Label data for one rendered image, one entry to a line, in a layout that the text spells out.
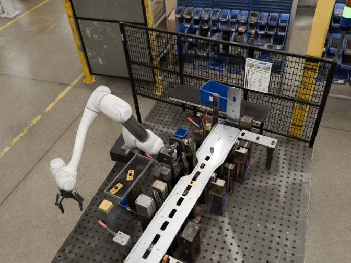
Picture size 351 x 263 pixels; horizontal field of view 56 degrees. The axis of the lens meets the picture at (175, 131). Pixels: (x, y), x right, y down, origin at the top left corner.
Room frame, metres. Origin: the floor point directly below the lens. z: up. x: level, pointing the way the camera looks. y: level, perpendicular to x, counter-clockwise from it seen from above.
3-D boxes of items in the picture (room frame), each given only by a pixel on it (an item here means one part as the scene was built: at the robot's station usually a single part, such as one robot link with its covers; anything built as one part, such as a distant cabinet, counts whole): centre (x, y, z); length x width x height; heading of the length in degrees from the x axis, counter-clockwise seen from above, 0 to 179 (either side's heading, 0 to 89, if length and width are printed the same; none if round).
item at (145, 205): (1.26, 0.24, 0.90); 0.13 x 0.10 x 0.41; 57
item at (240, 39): (2.44, -0.59, 1.53); 0.06 x 0.06 x 0.20
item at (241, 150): (1.68, -0.47, 0.87); 0.12 x 0.09 x 0.35; 57
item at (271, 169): (1.76, -0.73, 0.84); 0.11 x 0.06 x 0.29; 57
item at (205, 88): (2.31, -0.41, 1.10); 0.30 x 0.17 x 0.13; 48
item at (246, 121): (2.00, -0.59, 0.88); 0.08 x 0.08 x 0.36; 57
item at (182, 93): (2.31, -0.39, 1.02); 0.90 x 0.22 x 0.03; 57
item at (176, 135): (2.22, -0.05, 0.74); 0.11 x 0.10 x 0.09; 147
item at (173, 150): (1.64, 0.04, 0.94); 0.18 x 0.13 x 0.49; 147
